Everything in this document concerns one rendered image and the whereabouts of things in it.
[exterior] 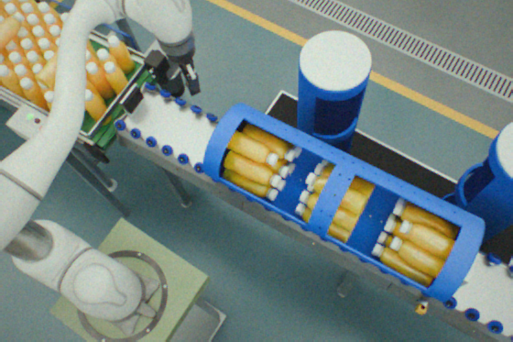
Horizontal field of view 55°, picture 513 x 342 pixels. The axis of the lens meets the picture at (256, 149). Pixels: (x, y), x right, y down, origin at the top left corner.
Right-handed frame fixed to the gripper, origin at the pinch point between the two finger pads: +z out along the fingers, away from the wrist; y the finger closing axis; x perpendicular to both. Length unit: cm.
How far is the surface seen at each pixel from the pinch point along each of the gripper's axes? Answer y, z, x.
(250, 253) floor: -16, 149, 2
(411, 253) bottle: -64, 36, -37
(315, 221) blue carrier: -42, 34, -16
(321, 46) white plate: 21, 46, -57
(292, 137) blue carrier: -15.8, 27.8, -23.0
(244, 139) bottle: -7.5, 31.3, -9.2
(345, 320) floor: -70, 149, -25
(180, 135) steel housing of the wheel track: 18, 57, 9
